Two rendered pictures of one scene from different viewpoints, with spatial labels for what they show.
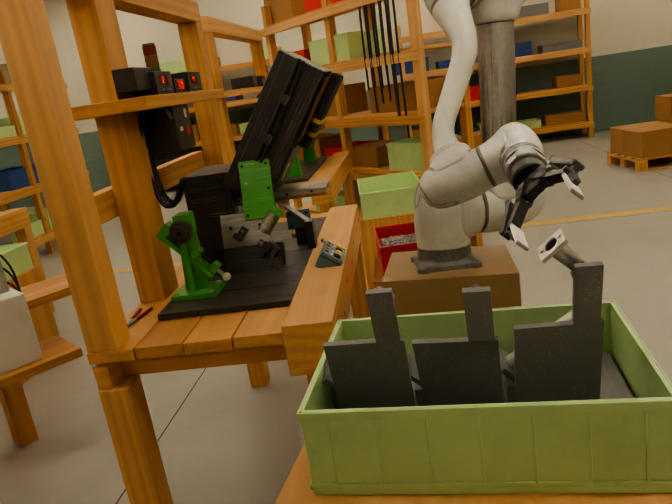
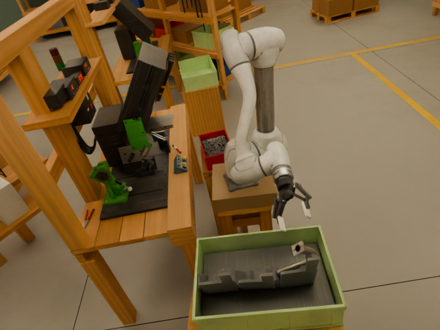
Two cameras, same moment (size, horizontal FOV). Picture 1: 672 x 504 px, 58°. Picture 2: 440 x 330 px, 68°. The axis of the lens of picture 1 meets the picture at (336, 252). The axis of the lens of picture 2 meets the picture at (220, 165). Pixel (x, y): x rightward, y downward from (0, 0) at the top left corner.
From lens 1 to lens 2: 78 cm
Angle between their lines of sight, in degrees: 23
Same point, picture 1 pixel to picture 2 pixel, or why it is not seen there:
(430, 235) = not seen: hidden behind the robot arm
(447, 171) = (245, 172)
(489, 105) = (260, 108)
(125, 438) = (97, 277)
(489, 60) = (260, 86)
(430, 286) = (235, 200)
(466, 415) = (263, 315)
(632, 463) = (326, 321)
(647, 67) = not seen: outside the picture
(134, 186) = (70, 153)
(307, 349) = (180, 237)
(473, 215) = not seen: hidden behind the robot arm
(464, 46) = (249, 98)
